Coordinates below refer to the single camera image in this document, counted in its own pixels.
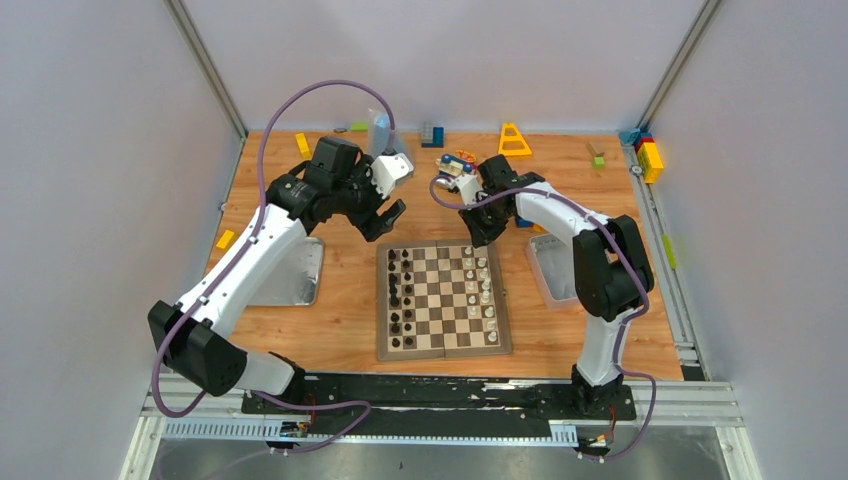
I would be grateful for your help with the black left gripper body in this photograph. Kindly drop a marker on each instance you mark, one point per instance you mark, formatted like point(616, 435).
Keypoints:
point(370, 210)

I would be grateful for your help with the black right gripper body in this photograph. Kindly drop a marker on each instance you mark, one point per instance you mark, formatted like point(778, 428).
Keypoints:
point(487, 219)

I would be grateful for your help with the silver metal tin lid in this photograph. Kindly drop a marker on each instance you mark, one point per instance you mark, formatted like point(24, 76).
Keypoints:
point(296, 279)

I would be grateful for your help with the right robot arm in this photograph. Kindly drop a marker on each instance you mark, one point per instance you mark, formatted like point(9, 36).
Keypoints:
point(612, 275)

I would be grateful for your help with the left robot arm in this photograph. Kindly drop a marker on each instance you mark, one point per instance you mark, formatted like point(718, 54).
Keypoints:
point(192, 334)

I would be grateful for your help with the wooden chess board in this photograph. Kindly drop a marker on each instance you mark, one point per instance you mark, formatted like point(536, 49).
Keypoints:
point(442, 327)

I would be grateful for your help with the silver toy microphone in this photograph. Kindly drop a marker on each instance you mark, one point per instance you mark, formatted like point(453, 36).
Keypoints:
point(446, 183)

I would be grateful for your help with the yellow curved block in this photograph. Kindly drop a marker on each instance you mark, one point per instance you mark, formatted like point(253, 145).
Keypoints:
point(303, 146)

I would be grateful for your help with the white blue toy car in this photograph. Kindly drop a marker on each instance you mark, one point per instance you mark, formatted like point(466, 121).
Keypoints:
point(457, 163)

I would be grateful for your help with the blue bubble-wrapped cone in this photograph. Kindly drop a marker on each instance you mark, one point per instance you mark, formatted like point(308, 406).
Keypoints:
point(378, 136)

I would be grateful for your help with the yellow triangle toy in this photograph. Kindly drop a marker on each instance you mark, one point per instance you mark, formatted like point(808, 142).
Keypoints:
point(512, 143)

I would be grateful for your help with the blue grey brick stack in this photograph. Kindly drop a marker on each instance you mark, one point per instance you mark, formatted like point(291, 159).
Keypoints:
point(432, 136)

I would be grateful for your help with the yellow wooden block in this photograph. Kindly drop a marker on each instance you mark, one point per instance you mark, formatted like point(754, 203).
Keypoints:
point(226, 240)

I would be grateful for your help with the colourful brick stack right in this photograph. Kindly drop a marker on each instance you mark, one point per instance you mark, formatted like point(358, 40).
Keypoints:
point(648, 157)

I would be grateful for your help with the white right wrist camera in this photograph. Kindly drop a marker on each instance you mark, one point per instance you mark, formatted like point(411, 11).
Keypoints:
point(467, 187)

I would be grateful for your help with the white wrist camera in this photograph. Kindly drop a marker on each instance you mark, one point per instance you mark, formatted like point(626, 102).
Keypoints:
point(467, 187)
point(389, 172)

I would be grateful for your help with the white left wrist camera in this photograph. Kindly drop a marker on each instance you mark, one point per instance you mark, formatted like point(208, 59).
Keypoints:
point(389, 172)

